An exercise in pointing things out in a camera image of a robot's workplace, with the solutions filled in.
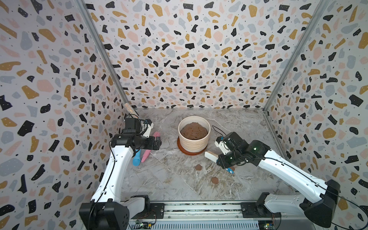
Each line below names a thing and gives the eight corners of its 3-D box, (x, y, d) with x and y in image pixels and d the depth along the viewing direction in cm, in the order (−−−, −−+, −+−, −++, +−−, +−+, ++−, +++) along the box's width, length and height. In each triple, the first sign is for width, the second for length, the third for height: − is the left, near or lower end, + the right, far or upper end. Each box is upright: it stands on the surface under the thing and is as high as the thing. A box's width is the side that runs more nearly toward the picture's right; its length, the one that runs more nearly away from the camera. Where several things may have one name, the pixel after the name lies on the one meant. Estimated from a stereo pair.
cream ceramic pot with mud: (178, 154, 96) (176, 140, 84) (180, 130, 110) (179, 115, 97) (209, 154, 97) (211, 140, 84) (207, 130, 110) (209, 115, 97)
